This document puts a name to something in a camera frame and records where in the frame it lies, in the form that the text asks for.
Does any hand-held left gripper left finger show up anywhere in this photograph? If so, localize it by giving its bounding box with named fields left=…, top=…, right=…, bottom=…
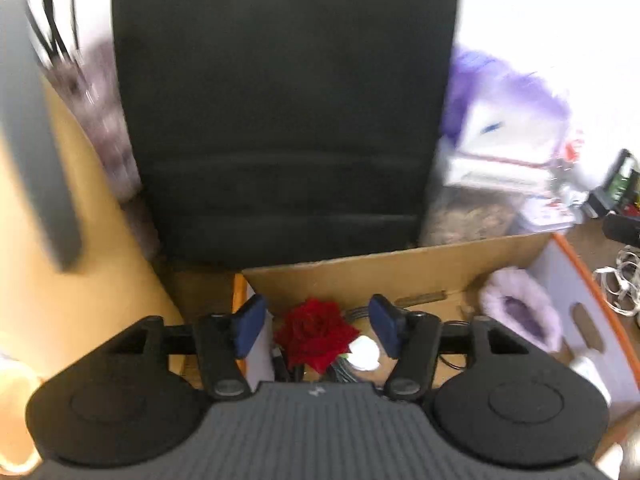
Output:
left=107, top=294, right=267, bottom=401

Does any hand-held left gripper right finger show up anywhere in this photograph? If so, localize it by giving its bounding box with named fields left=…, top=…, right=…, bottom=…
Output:
left=369, top=294, right=526, bottom=401

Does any red rose ornament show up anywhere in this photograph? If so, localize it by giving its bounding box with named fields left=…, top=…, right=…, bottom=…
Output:
left=274, top=297, right=382, bottom=376

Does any red cardboard box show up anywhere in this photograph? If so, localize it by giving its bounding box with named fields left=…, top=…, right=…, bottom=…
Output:
left=167, top=232, right=632, bottom=413

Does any purple fluffy slipper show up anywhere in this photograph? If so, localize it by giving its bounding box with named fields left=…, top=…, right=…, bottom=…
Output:
left=477, top=267, right=564, bottom=354

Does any clear container of nuts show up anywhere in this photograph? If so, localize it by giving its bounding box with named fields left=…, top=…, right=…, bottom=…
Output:
left=420, top=185, right=522, bottom=247

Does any yellow thermos jug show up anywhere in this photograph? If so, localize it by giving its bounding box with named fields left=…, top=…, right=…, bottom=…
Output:
left=0, top=0, right=187, bottom=378

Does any flat white box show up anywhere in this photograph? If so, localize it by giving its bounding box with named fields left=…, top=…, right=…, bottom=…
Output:
left=444, top=152, right=557, bottom=194

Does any white tube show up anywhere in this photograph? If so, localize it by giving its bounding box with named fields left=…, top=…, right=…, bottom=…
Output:
left=569, top=354, right=612, bottom=403

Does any black paper bag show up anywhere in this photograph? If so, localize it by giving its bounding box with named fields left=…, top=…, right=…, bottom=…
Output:
left=111, top=0, right=463, bottom=267

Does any clear water bottle red label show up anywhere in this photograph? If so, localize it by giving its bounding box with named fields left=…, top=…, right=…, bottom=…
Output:
left=520, top=127, right=589, bottom=233

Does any purple patterned vase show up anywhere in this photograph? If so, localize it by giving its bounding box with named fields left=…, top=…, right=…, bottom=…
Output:
left=50, top=40, right=147, bottom=202

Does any yellow mug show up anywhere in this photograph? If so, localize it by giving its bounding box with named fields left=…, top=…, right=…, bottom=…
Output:
left=0, top=355, right=46, bottom=476

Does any purple tissue pack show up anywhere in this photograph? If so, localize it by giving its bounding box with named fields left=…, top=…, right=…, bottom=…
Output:
left=442, top=47, right=572, bottom=161

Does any black charger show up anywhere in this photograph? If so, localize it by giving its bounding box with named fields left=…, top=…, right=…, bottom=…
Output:
left=602, top=212, right=640, bottom=247

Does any green sanitizer bottle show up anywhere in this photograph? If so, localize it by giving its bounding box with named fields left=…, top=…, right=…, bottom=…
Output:
left=602, top=149, right=640, bottom=213

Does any black cable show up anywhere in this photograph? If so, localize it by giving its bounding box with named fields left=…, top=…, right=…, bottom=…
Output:
left=272, top=305, right=373, bottom=386

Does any coiled white cable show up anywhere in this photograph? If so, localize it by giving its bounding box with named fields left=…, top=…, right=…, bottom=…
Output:
left=592, top=247, right=640, bottom=317

